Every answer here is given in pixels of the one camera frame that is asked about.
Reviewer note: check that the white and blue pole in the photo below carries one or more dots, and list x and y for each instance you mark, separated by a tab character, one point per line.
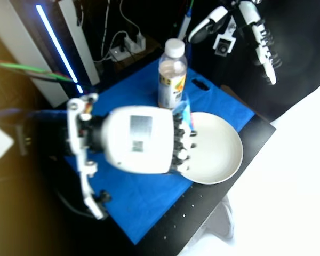
184	26

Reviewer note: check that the orange drink bottle white cap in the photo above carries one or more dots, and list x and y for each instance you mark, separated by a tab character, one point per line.
173	80

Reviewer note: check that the white round plate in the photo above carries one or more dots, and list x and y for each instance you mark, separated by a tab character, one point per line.
216	149

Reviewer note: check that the grey fabric piece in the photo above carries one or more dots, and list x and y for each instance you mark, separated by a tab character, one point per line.
221	218

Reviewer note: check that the white column blue light strip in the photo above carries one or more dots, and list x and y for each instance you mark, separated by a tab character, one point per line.
24	48

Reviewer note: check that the white power strip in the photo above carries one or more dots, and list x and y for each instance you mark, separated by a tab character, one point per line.
128	44

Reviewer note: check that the blue snack packet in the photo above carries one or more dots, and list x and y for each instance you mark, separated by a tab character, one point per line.
185	112

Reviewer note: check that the blue cloth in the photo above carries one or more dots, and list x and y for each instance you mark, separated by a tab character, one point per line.
144	202

